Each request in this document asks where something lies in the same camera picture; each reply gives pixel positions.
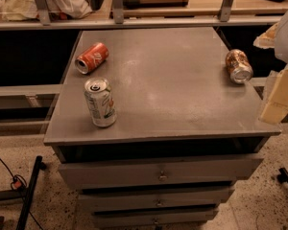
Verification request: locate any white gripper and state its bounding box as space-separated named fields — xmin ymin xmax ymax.
xmin=253 ymin=11 xmax=288 ymax=124

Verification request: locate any white 7up can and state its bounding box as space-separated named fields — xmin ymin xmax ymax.
xmin=84 ymin=77 xmax=116 ymax=127

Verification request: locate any brown soda can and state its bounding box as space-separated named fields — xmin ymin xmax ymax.
xmin=225 ymin=49 xmax=253 ymax=84

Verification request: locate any orange soda can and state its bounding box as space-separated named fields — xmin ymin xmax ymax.
xmin=75 ymin=42 xmax=108 ymax=75

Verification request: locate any black stand leg right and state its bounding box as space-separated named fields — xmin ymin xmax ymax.
xmin=276 ymin=168 xmax=288 ymax=184

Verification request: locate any black stand leg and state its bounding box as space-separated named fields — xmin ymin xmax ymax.
xmin=0 ymin=156 xmax=47 ymax=230
xmin=276 ymin=168 xmax=288 ymax=184

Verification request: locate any top grey drawer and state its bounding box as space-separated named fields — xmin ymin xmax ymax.
xmin=59 ymin=154 xmax=263 ymax=189

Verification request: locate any grey drawer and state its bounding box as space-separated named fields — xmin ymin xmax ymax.
xmin=79 ymin=186 xmax=234 ymax=212
xmin=92 ymin=207 xmax=218 ymax=228
xmin=59 ymin=154 xmax=263 ymax=189

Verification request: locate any grey drawer cabinet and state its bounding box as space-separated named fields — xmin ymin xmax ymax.
xmin=44 ymin=28 xmax=278 ymax=216

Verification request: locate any middle grey drawer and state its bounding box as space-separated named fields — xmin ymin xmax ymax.
xmin=79 ymin=186 xmax=234 ymax=212

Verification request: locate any bottom grey drawer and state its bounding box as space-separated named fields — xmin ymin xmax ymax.
xmin=92 ymin=207 xmax=218 ymax=228

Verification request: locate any white cloth on shelf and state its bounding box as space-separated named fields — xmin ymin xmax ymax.
xmin=0 ymin=0 xmax=92 ymax=21

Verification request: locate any black stand leg left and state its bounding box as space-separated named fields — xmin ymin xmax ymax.
xmin=0 ymin=156 xmax=47 ymax=230

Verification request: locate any grey metal bracket right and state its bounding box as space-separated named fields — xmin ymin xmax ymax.
xmin=218 ymin=0 xmax=234 ymax=22

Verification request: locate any grey metal bracket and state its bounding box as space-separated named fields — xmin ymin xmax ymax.
xmin=218 ymin=0 xmax=234 ymax=22
xmin=35 ymin=0 xmax=51 ymax=26
xmin=112 ymin=0 xmax=124 ymax=24

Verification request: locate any grey metal bracket middle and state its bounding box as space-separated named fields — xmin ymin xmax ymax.
xmin=112 ymin=0 xmax=124 ymax=24

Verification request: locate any grey metal bracket left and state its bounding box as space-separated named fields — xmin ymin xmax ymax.
xmin=35 ymin=0 xmax=51 ymax=26

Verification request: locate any black cable on floor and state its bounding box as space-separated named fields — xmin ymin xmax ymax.
xmin=0 ymin=147 xmax=46 ymax=230

